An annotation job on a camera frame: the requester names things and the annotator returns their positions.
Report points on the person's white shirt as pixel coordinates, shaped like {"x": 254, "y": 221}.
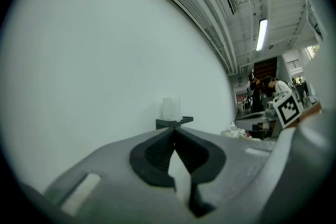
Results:
{"x": 320, "y": 42}

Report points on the person's right forearm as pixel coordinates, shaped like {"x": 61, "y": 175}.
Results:
{"x": 311, "y": 112}

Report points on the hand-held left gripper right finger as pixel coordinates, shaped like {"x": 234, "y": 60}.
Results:
{"x": 231, "y": 160}

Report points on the ceiling tube light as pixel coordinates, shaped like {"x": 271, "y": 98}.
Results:
{"x": 261, "y": 34}

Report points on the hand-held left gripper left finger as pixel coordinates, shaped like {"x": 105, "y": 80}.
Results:
{"x": 110, "y": 165}

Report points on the brown staircase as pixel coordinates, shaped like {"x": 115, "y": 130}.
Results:
{"x": 265, "y": 69}

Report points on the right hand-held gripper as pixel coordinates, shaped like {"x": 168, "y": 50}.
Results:
{"x": 286, "y": 111}

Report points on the white paper roll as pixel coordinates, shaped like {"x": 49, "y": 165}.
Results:
{"x": 171, "y": 108}

